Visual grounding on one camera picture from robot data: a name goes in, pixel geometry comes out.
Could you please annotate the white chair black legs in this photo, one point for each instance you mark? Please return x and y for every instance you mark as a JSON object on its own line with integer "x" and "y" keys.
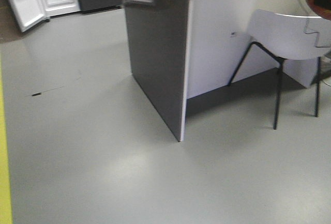
{"x": 289, "y": 38}

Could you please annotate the grey stone kitchen counter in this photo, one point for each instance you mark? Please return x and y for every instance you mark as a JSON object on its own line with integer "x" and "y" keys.
{"x": 180, "y": 49}

